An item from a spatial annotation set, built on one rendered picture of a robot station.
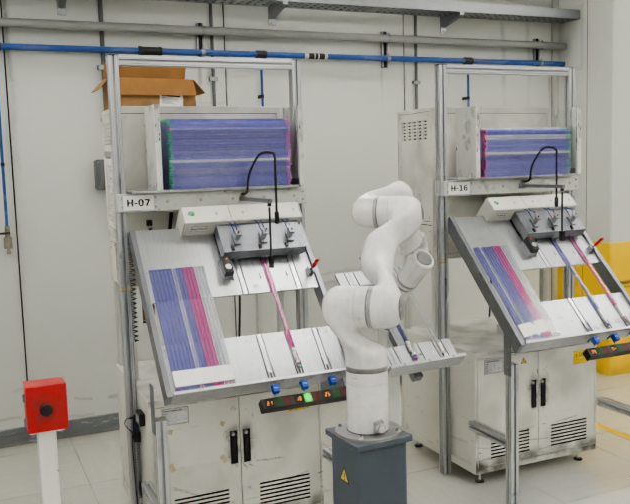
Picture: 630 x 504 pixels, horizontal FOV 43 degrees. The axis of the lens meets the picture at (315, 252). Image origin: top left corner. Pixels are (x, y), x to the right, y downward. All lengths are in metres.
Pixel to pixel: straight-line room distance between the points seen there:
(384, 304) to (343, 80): 3.03
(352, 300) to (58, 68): 2.76
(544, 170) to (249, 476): 1.95
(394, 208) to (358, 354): 0.50
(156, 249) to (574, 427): 2.17
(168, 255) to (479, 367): 1.47
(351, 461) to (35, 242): 2.69
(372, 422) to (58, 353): 2.67
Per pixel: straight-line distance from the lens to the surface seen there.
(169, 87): 3.47
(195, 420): 3.11
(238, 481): 3.24
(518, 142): 3.84
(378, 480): 2.31
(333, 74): 5.04
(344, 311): 2.21
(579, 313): 3.64
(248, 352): 2.87
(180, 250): 3.07
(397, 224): 2.41
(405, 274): 2.90
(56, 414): 2.80
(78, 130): 4.56
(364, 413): 2.27
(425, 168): 3.84
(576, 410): 4.05
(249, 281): 3.04
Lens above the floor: 1.46
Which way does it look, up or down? 6 degrees down
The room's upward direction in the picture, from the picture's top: 2 degrees counter-clockwise
